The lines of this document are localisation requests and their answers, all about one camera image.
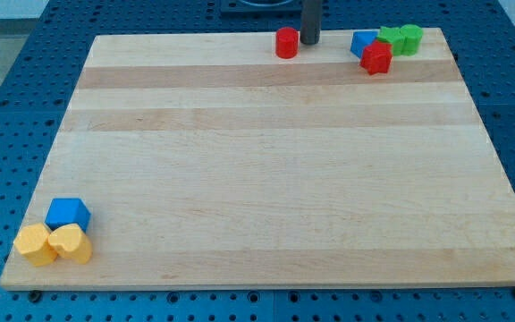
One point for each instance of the light wooden board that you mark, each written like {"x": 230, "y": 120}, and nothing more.
{"x": 207, "y": 162}

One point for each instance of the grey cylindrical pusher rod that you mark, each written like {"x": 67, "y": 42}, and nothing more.
{"x": 310, "y": 21}

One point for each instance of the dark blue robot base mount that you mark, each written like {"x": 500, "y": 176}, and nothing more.
{"x": 240, "y": 7}

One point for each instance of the yellow pentagon block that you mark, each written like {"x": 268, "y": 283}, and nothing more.
{"x": 32, "y": 243}

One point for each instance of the green star block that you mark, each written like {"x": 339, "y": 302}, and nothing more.
{"x": 392, "y": 36}

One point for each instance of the green cylinder block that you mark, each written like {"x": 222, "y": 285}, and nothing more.
{"x": 412, "y": 37}

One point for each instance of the blue pentagon block top right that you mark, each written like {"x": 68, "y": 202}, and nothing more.
{"x": 361, "y": 39}

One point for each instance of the red cylinder block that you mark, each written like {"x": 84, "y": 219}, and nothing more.
{"x": 286, "y": 42}

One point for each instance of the yellow heart block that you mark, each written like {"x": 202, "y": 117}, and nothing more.
{"x": 72, "y": 243}

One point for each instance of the blue cube block bottom left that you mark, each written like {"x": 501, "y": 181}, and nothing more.
{"x": 65, "y": 211}

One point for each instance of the red star block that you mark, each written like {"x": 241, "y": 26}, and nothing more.
{"x": 377, "y": 57}

